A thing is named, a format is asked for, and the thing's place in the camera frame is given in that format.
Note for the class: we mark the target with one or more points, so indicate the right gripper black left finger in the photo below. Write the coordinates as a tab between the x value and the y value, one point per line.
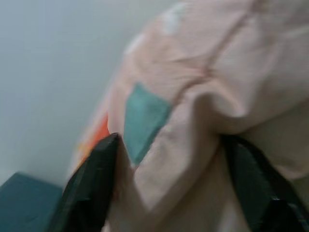
89	188

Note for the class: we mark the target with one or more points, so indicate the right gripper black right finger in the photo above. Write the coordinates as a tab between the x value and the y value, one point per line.
265	198

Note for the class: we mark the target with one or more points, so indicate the pink pillow with orange spots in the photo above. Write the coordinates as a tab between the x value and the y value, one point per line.
193	72

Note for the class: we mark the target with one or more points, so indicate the mattress with beige sheet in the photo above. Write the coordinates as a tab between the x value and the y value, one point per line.
289	145

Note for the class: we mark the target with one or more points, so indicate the blue fabric headboard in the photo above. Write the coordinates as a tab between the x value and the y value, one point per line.
24	205

